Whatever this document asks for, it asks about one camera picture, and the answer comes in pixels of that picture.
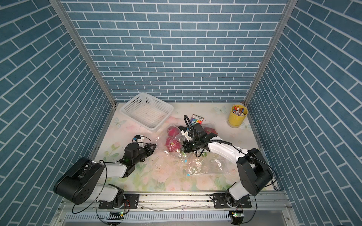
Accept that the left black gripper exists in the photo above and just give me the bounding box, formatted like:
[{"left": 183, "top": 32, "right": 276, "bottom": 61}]
[{"left": 131, "top": 144, "right": 156, "bottom": 166}]

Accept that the clear zip-top bag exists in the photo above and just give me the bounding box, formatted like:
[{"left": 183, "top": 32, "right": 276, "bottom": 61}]
[
  {"left": 183, "top": 153, "right": 237, "bottom": 176},
  {"left": 155, "top": 124, "right": 208, "bottom": 166}
]

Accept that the pink dragon fruit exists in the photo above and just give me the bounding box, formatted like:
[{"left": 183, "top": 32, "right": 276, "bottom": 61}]
[
  {"left": 167, "top": 126, "right": 181, "bottom": 137},
  {"left": 165, "top": 137, "right": 183, "bottom": 153}
]

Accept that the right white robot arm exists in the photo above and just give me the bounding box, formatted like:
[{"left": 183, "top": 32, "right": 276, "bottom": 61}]
[{"left": 178, "top": 123, "right": 274, "bottom": 207}]

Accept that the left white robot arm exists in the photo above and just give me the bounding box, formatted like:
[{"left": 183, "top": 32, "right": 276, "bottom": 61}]
[{"left": 53, "top": 142, "right": 156, "bottom": 209}]

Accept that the empty clear zip-top bag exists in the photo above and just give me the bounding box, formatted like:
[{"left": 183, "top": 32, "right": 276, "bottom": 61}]
[{"left": 183, "top": 153, "right": 237, "bottom": 176}]

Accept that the highlighter marker pack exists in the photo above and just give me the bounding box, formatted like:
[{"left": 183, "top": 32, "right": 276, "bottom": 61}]
[{"left": 190, "top": 115, "right": 204, "bottom": 125}]

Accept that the white plastic mesh basket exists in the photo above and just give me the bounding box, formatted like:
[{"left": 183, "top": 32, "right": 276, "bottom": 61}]
[{"left": 120, "top": 93, "right": 174, "bottom": 131}]

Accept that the yellow pen cup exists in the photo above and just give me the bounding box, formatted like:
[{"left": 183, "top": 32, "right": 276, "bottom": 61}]
[{"left": 228, "top": 104, "right": 248, "bottom": 128}]

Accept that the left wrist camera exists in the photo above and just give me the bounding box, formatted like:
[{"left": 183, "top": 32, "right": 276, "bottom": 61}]
[{"left": 132, "top": 135, "right": 143, "bottom": 142}]

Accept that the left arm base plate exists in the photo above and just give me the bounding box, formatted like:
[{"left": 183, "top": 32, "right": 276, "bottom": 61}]
[{"left": 98, "top": 194, "right": 140, "bottom": 211}]

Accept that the aluminium mounting rail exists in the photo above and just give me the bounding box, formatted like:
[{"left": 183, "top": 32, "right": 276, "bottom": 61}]
[{"left": 51, "top": 191, "right": 298, "bottom": 226}]

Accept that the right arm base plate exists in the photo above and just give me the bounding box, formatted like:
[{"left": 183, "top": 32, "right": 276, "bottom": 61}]
[{"left": 209, "top": 193, "right": 252, "bottom": 209}]

